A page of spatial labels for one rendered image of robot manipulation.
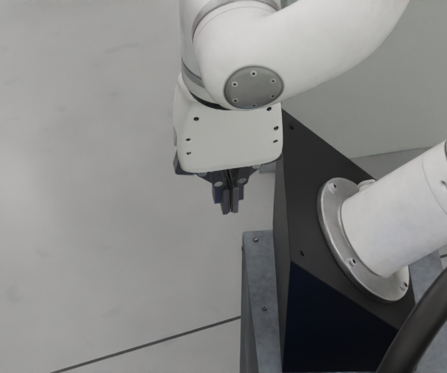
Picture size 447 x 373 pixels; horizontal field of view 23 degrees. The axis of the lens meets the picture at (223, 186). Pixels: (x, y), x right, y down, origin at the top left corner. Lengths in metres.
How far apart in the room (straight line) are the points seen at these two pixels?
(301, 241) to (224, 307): 1.38
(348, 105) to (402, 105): 0.16
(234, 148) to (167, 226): 1.91
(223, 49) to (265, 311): 0.83
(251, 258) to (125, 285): 1.16
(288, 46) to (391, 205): 0.63
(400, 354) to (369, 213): 1.12
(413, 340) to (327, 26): 0.52
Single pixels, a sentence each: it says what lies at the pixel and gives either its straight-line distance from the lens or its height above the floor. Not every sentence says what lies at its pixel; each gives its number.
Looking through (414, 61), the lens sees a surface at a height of 0.35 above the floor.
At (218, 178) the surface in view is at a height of 1.47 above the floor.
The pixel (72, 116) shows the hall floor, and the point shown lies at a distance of 3.22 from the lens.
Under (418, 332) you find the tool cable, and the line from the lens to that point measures 0.32.
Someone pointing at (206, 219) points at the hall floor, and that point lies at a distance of 2.92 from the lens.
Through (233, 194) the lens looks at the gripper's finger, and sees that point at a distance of 1.07.
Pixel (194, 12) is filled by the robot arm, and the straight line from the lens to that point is 0.87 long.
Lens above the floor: 2.24
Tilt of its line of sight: 48 degrees down
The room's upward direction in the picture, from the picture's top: straight up
